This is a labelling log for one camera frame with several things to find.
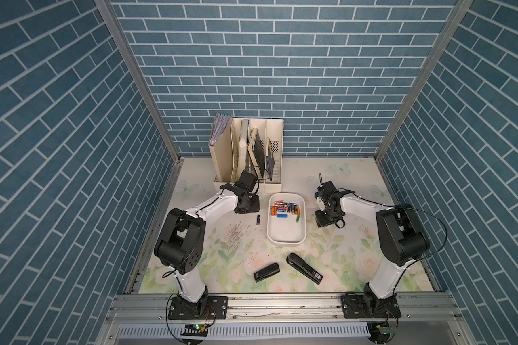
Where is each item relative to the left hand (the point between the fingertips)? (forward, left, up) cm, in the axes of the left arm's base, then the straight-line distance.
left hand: (259, 208), depth 93 cm
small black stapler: (-25, -4, -3) cm, 26 cm away
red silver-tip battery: (+6, -9, -4) cm, 11 cm away
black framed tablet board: (+25, +2, +10) cm, 28 cm away
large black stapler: (-23, -16, -3) cm, 29 cm away
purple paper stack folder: (+30, +18, +23) cm, 42 cm away
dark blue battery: (-2, +1, -7) cm, 7 cm away
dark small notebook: (+29, -5, +1) cm, 29 cm away
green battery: (-2, -17, -6) cm, 18 cm away
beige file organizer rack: (+24, +15, +8) cm, 29 cm away
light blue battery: (0, -10, -7) cm, 12 cm away
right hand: (-3, -30, -7) cm, 30 cm away
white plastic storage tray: (-8, -12, -7) cm, 16 cm away
